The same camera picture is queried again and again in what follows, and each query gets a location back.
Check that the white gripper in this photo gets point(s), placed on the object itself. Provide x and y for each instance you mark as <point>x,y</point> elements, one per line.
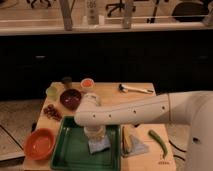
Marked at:
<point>95,133</point>

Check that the blue sponge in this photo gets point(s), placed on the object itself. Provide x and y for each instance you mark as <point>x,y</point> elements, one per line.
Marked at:
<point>98,145</point>

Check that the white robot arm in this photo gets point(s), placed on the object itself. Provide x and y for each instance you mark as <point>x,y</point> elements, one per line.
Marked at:
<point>194,108</point>

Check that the green square tray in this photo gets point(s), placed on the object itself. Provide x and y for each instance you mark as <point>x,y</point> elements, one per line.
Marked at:
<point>71,151</point>

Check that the dark red bowl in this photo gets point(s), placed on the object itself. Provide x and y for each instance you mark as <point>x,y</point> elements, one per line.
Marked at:
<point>70,99</point>

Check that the bunch of dark grapes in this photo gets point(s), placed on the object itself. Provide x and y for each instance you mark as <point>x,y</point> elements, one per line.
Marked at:
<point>51,112</point>

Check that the grey folded cloth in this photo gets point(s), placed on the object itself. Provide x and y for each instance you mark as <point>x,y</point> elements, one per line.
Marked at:
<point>138,147</point>

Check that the small orange-filled white cup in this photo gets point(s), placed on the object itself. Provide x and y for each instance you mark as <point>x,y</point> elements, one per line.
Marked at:
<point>87,84</point>

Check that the orange bowl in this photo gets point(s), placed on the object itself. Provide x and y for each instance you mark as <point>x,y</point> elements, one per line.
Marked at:
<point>39,144</point>

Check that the dark green cup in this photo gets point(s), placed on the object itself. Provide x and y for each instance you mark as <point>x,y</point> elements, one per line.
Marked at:
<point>67,82</point>

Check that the wooden window ledge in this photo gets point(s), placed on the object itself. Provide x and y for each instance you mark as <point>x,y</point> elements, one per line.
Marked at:
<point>50,28</point>

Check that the black office chair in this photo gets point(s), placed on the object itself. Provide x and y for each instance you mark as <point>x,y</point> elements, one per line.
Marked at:
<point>190,11</point>

